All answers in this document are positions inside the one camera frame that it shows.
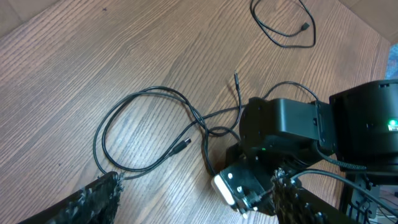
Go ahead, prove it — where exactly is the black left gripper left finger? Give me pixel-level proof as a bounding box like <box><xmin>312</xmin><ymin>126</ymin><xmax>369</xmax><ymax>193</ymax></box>
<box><xmin>22</xmin><ymin>171</ymin><xmax>124</xmax><ymax>224</ymax></box>

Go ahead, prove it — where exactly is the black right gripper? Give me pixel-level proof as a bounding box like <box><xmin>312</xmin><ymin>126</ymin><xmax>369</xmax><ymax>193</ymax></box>
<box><xmin>225</xmin><ymin>144</ymin><xmax>276</xmax><ymax>216</ymax></box>

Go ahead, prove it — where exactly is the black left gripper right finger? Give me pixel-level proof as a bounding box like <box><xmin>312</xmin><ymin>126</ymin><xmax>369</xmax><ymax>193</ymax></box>
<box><xmin>271</xmin><ymin>169</ymin><xmax>356</xmax><ymax>224</ymax></box>

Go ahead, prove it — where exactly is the thick black USB cable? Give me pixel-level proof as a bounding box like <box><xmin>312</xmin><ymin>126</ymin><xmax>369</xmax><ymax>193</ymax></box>
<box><xmin>92</xmin><ymin>85</ymin><xmax>249</xmax><ymax>180</ymax></box>

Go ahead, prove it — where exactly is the thin black USB cable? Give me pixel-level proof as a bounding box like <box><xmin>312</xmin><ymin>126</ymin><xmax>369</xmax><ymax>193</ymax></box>
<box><xmin>201</xmin><ymin>70</ymin><xmax>320</xmax><ymax>177</ymax></box>

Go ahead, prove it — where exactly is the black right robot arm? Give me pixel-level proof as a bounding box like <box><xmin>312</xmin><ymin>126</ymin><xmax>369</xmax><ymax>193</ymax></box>
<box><xmin>212</xmin><ymin>80</ymin><xmax>397</xmax><ymax>223</ymax></box>

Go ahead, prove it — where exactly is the colourful painted backdrop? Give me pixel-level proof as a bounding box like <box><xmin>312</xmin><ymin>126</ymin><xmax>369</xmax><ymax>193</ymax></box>
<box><xmin>384</xmin><ymin>44</ymin><xmax>398</xmax><ymax>80</ymax></box>

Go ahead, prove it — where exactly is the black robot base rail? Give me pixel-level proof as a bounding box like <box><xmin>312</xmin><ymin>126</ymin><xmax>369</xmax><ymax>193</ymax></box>
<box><xmin>339</xmin><ymin>174</ymin><xmax>380</xmax><ymax>224</ymax></box>

